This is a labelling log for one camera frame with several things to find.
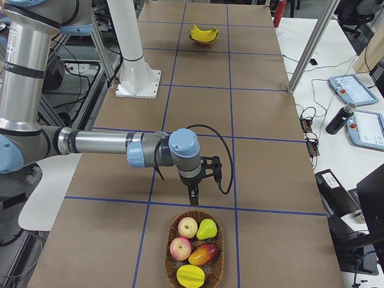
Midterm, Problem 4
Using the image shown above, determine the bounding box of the small circuit board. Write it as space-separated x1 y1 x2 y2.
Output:
305 139 320 158
299 118 313 133

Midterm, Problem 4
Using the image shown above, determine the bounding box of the teach pendant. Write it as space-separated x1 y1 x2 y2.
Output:
328 74 379 107
346 110 384 151

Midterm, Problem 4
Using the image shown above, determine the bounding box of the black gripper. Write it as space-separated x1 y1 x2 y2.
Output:
179 172 203 206

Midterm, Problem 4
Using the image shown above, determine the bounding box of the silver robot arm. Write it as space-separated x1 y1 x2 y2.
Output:
1 1 205 206

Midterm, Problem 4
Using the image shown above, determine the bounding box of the grey square plate orange rim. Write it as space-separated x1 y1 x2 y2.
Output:
189 27 220 44

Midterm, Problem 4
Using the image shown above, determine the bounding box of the green pear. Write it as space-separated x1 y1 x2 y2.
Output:
196 218 217 240

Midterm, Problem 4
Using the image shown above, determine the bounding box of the red orange mango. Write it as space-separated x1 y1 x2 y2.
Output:
188 243 219 267

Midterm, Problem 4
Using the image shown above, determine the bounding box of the fruit basket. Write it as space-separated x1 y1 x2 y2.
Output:
164 211 224 287

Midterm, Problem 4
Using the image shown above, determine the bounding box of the brown paper table cover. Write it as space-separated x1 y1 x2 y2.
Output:
29 2 343 287

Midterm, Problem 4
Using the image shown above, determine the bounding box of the black monitor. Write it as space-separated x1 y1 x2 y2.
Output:
346 165 383 269

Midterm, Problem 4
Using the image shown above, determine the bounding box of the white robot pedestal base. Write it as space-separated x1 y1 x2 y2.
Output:
107 0 161 99

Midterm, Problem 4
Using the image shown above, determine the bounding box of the yellow banana dark stem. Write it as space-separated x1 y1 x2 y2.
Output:
190 29 217 43

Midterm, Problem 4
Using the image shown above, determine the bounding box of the black water bottle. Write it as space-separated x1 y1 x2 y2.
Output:
326 103 356 135

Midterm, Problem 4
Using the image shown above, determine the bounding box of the pink peach far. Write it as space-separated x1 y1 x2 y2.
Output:
178 217 198 239

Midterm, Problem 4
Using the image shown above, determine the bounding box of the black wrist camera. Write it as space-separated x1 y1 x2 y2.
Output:
200 156 222 182

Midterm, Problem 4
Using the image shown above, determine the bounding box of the yellow starfruit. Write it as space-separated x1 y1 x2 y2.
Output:
176 265 205 288

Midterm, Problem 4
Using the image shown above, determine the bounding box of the red cylinder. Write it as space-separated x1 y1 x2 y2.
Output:
273 0 287 28

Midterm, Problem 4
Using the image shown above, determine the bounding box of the teach pendant near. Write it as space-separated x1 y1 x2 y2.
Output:
346 110 384 151

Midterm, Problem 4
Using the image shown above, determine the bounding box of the black device with white label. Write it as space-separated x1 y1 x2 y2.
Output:
315 169 367 241

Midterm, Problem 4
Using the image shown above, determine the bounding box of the small circuit board near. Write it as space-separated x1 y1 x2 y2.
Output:
305 139 320 158

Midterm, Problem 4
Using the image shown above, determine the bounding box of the aluminium frame post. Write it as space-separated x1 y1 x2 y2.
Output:
287 0 340 94

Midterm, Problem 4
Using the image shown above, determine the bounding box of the pink peach near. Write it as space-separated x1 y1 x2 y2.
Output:
169 236 191 261

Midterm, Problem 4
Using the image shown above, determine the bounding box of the teach pendant far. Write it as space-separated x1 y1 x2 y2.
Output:
328 74 379 107

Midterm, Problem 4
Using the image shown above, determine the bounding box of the small circuit board far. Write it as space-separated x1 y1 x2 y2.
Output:
299 118 313 133

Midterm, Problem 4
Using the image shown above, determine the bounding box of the pink peach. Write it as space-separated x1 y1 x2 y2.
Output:
169 236 191 261
178 217 198 239

